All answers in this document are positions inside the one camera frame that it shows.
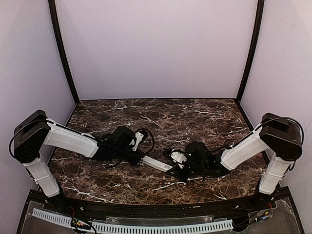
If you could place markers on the white remote control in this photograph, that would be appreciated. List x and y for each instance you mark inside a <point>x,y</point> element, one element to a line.
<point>156,164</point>

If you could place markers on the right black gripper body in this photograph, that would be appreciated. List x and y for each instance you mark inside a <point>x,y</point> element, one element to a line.
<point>179,169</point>

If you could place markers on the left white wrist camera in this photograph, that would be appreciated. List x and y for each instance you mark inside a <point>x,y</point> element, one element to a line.
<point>135,142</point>

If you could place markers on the black frame post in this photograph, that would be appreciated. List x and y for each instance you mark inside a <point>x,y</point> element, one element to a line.
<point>61,50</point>
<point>252,48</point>

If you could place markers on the right white cable duct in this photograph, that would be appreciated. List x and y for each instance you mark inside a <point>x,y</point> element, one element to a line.
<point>105,228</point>

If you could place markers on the white cable duct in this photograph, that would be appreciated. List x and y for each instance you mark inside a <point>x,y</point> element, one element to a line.
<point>55,218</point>
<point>105,228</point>

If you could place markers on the left black frame post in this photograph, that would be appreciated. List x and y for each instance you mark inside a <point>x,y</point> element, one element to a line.
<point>61,50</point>

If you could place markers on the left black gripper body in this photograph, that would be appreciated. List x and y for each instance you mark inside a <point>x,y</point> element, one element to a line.
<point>136,155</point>

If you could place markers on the right black frame post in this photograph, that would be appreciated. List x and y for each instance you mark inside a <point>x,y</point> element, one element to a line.
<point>252,48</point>

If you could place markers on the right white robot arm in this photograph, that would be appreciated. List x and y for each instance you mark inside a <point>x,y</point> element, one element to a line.
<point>283,135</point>

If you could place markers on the black front rail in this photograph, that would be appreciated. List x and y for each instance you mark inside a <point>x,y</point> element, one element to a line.
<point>88,209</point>

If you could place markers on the left white cable duct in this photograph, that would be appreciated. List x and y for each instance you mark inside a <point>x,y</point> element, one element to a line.
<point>55,218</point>

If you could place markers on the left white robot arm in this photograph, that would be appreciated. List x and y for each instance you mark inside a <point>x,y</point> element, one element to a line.
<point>38,130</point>

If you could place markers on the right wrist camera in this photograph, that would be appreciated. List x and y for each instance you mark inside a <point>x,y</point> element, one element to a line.
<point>177,156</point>

